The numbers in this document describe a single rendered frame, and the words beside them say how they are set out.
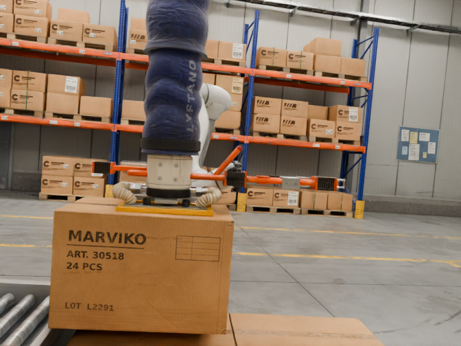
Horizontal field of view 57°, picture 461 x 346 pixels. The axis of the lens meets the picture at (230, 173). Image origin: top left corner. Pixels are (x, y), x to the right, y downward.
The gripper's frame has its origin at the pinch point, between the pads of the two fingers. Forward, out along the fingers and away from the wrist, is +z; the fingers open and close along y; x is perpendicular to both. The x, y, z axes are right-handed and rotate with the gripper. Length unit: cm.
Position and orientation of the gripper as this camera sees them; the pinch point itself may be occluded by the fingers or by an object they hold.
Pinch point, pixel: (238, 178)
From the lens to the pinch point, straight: 163.8
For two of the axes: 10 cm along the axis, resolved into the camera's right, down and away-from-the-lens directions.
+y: -0.8, 10.0, 0.4
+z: 0.9, 0.5, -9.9
